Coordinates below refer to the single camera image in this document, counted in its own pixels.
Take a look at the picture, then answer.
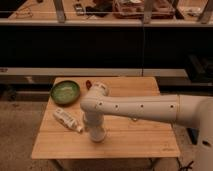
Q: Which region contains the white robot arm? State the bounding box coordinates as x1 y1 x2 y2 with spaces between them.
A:
80 82 213 171

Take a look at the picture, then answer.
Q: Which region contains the green ceramic bowl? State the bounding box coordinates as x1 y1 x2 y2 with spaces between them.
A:
50 80 80 105

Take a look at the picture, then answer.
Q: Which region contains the white tube with label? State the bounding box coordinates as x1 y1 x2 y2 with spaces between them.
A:
53 108 83 133

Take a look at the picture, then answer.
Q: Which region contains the small red-brown object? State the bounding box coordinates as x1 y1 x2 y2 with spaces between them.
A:
86 80 92 90

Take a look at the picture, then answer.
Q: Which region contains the wooden table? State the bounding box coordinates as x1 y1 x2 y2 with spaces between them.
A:
31 77 180 159

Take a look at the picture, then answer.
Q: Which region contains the black power adapter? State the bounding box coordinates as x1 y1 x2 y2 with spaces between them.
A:
187 128 198 145

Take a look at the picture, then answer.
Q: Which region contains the black device on shelf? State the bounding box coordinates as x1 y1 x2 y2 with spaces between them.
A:
73 3 85 16

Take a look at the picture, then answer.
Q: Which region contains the tray of items on shelf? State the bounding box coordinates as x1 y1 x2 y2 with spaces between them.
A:
113 0 175 19

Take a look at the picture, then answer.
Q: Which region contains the black cable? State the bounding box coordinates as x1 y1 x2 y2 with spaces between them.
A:
178 159 195 171

